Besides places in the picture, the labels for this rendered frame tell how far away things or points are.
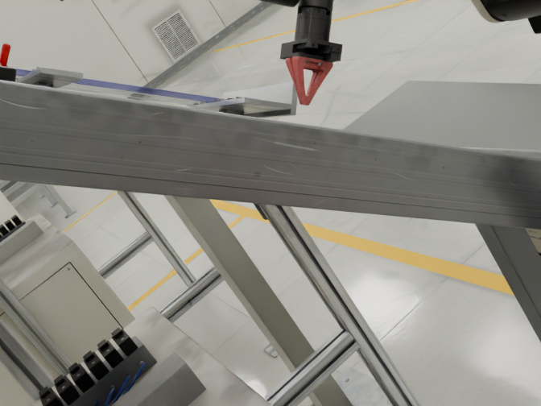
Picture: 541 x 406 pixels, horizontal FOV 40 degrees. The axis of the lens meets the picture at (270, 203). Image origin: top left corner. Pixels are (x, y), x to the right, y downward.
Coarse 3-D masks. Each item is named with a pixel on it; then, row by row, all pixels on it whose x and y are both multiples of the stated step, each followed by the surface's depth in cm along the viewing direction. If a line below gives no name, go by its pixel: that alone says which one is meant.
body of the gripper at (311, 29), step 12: (300, 12) 121; (312, 12) 119; (324, 12) 119; (300, 24) 119; (312, 24) 118; (324, 24) 119; (300, 36) 119; (312, 36) 118; (324, 36) 119; (300, 48) 119; (312, 48) 121; (336, 48) 118
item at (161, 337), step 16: (144, 320) 120; (160, 320) 117; (144, 336) 115; (160, 336) 112; (176, 336) 108; (96, 352) 120; (160, 352) 107; (176, 352) 104; (192, 352) 101; (208, 352) 99; (192, 368) 97; (208, 368) 95; (224, 368) 93; (208, 384) 92; (224, 384) 89; (240, 384) 87; (112, 400) 103; (208, 400) 88; (224, 400) 86; (240, 400) 84; (256, 400) 83
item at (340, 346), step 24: (264, 216) 136; (120, 336) 105; (336, 336) 143; (96, 360) 102; (120, 360) 103; (144, 360) 104; (168, 360) 93; (312, 360) 142; (336, 360) 141; (72, 384) 104; (96, 384) 101; (120, 384) 103; (144, 384) 91; (168, 384) 89; (192, 384) 90; (288, 384) 138; (312, 384) 139
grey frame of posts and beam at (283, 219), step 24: (288, 216) 134; (288, 240) 134; (312, 240) 136; (312, 264) 137; (336, 288) 139; (336, 312) 140; (0, 336) 115; (360, 336) 142; (0, 360) 115; (24, 360) 117; (384, 360) 145; (24, 384) 117; (48, 384) 119; (384, 384) 146
